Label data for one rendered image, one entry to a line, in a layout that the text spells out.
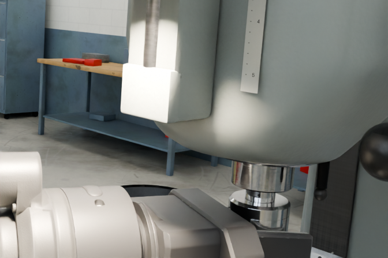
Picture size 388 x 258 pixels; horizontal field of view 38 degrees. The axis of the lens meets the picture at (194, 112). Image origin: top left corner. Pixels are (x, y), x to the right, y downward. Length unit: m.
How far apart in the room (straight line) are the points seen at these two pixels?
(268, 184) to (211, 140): 0.08
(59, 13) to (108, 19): 0.99
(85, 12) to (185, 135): 7.07
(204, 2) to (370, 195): 0.53
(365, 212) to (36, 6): 7.18
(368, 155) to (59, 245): 0.18
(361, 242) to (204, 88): 0.54
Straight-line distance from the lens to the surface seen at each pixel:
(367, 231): 0.83
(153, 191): 2.74
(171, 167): 5.29
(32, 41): 7.80
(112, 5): 7.02
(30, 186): 0.36
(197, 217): 0.40
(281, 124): 0.33
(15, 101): 7.76
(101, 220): 0.36
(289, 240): 0.43
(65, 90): 7.73
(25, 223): 0.36
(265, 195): 0.43
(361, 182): 0.82
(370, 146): 0.29
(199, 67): 0.33
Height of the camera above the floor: 1.40
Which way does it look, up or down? 9 degrees down
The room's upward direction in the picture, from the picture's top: 4 degrees clockwise
